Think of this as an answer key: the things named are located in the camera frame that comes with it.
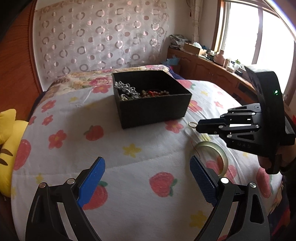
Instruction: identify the red braided cord bracelet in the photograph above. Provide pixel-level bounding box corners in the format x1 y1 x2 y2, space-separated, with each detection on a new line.
141 89 171 98

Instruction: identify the silver flower hair comb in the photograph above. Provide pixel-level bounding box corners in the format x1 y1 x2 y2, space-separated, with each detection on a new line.
114 81 140 101

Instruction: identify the black square jewelry box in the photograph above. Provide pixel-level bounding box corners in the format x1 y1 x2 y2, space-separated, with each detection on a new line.
112 70 192 129

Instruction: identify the person's right hand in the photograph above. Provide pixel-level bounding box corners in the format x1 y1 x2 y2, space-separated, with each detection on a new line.
257 146 296 173

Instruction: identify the pale green jade bangle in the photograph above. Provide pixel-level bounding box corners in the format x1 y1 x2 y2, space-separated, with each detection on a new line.
193 141 229 177

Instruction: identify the pink ceramic jar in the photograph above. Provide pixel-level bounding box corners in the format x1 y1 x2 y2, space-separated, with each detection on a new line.
214 49 225 66

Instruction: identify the wooden sideboard cabinet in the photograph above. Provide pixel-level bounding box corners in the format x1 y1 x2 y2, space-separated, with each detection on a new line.
167 48 258 105

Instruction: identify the cardboard box on cabinet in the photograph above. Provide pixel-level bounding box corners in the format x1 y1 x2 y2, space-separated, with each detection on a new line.
183 43 207 56

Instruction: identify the floral strawberry bed blanket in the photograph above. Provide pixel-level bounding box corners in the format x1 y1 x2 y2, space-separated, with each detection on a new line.
11 80 282 240

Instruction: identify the yellow striped plush toy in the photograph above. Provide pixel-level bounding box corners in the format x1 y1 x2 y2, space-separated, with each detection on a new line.
0 109 28 197

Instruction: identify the floral pillow at bedhead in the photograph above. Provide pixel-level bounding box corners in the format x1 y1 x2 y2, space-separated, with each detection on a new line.
46 65 172 98

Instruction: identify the wooden headboard panel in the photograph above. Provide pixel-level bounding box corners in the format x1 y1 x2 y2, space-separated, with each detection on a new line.
1 1 42 121

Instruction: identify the circle-patterned sheer curtain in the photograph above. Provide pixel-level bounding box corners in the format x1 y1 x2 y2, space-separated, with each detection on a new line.
35 1 169 82

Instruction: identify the window with wooden frame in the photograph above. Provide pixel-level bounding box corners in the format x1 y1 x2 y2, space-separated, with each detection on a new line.
212 1 295 97

